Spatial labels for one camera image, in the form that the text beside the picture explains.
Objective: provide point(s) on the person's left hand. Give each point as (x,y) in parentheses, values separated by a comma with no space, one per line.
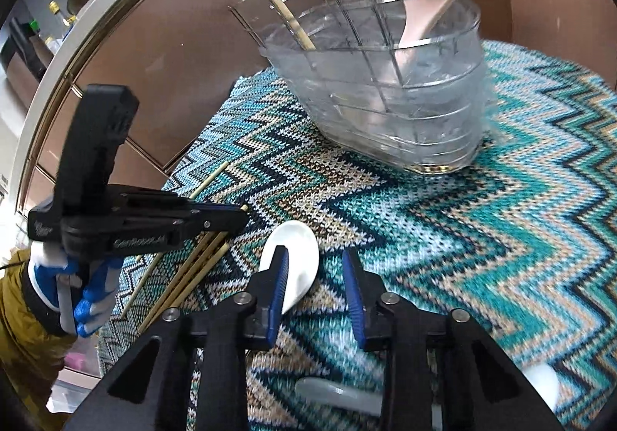
(96,286)

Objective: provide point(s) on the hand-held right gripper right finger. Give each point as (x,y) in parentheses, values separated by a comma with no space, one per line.
(353,288)

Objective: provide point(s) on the white kitchen countertop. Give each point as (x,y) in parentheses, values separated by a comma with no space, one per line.
(96,26)

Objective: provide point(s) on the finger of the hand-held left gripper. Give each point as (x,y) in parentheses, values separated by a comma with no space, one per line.
(217,218)

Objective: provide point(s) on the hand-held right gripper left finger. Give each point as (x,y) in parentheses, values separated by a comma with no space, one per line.
(278,284)

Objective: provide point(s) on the clear plastic utensil holder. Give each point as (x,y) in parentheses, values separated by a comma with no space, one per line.
(385,122)

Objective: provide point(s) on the dark sauce bottle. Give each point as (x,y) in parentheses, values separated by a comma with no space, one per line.
(37,42)

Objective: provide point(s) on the person's left forearm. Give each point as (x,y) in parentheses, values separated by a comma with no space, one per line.
(24,354)

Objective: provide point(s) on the translucent plastic spoon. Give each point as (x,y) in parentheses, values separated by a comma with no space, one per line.
(542,385)

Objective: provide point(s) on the pink ceramic spoon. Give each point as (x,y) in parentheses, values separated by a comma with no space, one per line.
(424,1)

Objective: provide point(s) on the white ceramic spoon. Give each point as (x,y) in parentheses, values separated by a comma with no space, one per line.
(301,247)

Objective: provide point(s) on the brown lower kitchen cabinets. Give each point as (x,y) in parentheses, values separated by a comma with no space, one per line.
(183,74)

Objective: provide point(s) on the zigzag knitted mat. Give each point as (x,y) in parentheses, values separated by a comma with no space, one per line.
(458,243)

